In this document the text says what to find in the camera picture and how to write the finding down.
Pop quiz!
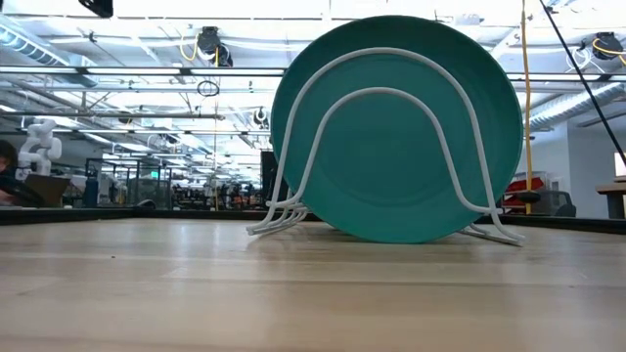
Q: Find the blue bottle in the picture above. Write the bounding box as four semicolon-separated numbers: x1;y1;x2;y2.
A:
82;176;100;209

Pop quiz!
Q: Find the silver ventilation duct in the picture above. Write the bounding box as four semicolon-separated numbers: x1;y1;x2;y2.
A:
0;14;99;89
527;81;626;131

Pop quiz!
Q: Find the wooden desk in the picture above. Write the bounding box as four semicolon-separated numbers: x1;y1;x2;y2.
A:
595;179;626;220

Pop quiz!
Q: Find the hanging black cable loop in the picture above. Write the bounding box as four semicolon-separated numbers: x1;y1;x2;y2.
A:
196;79;221;98

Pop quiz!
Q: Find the person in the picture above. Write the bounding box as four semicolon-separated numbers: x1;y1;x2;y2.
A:
0;139;30;206

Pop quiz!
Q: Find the brown cardboard box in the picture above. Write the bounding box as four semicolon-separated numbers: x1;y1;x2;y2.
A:
23;174;72;207

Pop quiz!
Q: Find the long black cable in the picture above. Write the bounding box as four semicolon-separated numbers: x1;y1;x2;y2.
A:
537;0;626;170

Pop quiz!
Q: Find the black ceiling cable reel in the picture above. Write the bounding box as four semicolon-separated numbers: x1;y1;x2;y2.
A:
197;25;235;68
581;31;626;63

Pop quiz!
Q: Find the red bin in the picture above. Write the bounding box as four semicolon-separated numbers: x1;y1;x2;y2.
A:
502;175;545;209

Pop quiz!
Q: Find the black metal workbench frame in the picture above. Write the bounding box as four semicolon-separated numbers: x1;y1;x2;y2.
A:
85;156;173;210

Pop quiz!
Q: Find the white wire dish rack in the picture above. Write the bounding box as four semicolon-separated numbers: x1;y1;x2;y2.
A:
246;46;527;247

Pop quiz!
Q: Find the yellow cable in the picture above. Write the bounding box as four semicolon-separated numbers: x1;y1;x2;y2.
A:
518;0;535;216

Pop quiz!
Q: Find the dark green plate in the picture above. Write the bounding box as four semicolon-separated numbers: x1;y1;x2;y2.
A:
270;14;524;244

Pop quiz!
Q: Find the black overhead mount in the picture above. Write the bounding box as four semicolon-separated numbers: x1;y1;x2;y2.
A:
77;0;114;20

